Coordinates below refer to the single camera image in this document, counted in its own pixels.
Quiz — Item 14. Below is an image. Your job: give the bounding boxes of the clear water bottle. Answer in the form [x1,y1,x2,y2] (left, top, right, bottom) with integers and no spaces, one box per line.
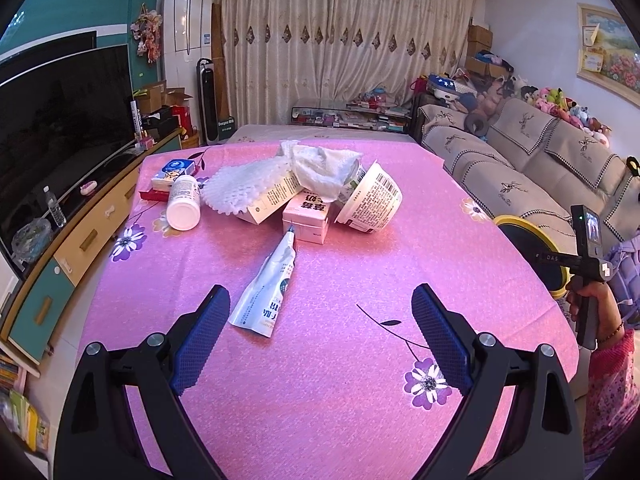
[42,186,67,228]

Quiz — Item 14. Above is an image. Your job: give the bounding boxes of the white squeezed toothpaste tube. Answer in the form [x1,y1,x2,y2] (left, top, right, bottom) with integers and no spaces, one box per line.
[228,227,297,338]

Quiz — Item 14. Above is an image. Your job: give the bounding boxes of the blue white tissue pack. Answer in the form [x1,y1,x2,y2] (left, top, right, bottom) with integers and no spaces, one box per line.
[151,158,197,192]

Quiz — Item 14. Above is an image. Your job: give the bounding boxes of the white standing air conditioner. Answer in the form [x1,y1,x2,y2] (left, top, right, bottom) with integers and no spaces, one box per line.
[162,0,215,136]

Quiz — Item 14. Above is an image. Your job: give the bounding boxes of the white paper noodle cup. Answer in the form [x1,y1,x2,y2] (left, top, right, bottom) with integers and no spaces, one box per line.
[334,161,403,234]

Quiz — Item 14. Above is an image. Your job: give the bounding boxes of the tall narrow white box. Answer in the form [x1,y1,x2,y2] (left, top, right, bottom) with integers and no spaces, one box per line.
[131,94,143,148]

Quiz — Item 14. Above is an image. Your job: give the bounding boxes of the tall red box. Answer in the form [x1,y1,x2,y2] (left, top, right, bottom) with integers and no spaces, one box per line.
[170,105,193,137]

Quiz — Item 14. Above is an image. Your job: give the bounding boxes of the black wall panel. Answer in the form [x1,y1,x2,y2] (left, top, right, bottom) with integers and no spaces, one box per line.
[0,30,97,68]

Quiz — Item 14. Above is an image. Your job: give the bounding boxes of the framed flower painting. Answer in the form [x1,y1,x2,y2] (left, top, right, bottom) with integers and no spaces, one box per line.
[576,2,640,96]

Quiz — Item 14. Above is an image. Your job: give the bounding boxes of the glass display table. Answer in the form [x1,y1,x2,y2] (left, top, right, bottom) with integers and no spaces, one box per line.
[291,99,413,133]

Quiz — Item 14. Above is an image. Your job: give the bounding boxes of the person's right forearm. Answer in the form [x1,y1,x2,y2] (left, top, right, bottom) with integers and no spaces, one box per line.
[582,327,640,461]

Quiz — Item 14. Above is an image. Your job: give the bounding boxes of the black curved television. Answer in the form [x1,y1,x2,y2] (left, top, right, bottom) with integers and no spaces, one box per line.
[0,44,136,281]

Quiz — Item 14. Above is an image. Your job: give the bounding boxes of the black tower fan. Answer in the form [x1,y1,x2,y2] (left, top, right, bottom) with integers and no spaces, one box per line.
[196,57,219,145]

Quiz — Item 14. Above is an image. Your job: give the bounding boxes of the white foam fruit net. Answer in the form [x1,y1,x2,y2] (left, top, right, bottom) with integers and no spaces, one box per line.
[202,157,293,217]

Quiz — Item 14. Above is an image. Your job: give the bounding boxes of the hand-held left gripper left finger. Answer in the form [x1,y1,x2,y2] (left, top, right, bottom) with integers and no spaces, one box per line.
[52,284,232,480]

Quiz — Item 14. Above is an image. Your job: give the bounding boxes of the teal and yellow television cabinet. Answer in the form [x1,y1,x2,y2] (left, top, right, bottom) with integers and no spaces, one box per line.
[0,127,183,376]

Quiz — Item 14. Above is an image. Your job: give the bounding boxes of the clear plastic bag bowl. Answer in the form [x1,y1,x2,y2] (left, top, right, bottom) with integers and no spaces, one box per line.
[11,218,53,263]

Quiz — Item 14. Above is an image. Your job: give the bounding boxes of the yellow rimmed black round stool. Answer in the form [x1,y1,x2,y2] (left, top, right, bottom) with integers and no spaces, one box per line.
[494,214,572,302]

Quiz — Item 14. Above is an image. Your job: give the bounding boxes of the pink milk carton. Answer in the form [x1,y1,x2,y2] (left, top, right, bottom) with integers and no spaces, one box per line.
[281,192,333,245]

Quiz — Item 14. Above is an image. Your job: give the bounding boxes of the white cardboard medicine box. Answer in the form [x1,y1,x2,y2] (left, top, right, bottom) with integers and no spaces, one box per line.
[237,175,306,225]

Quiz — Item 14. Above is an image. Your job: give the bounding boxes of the pink floral tablecloth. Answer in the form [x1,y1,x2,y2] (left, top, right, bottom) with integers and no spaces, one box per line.
[75,140,581,480]

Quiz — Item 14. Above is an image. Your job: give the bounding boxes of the beige covered sofa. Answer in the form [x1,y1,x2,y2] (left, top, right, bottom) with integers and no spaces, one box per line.
[410,95,640,271]

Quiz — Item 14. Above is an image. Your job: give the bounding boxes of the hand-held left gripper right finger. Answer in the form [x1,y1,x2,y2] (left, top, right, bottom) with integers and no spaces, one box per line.
[411,282,586,480]

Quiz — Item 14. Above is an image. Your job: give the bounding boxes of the hanging flower decoration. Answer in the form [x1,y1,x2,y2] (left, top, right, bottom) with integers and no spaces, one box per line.
[131,4,164,63]

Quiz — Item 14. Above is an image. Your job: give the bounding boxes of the person's right hand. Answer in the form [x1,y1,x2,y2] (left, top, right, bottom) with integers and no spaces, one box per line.
[565,280,626,346]

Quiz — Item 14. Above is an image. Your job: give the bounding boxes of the stack of cardboard boxes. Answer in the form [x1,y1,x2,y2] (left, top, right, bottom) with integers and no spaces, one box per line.
[465,22,511,78]

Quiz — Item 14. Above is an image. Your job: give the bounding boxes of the row of colourful books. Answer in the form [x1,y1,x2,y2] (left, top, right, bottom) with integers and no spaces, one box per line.
[0,355,51,453]

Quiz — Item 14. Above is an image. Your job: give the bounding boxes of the pile of plush toys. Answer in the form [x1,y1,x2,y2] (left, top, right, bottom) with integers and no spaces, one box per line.
[510,75,613,146]

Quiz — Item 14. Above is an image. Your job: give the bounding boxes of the purple cloth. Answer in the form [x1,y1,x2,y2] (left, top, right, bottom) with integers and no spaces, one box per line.
[607,240,640,331]

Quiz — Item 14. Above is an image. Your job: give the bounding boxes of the beige patterned curtain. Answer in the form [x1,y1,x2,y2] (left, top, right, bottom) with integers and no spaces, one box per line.
[210,0,478,128]

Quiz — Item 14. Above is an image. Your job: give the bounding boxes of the white pill bottle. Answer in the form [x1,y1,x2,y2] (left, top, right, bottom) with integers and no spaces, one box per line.
[166,175,202,231]

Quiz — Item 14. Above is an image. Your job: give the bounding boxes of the black box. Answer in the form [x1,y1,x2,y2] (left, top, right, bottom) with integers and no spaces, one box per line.
[142,115,180,133]

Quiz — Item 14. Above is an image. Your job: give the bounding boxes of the blue star bag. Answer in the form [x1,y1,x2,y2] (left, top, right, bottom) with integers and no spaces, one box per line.
[427,74,458,103]

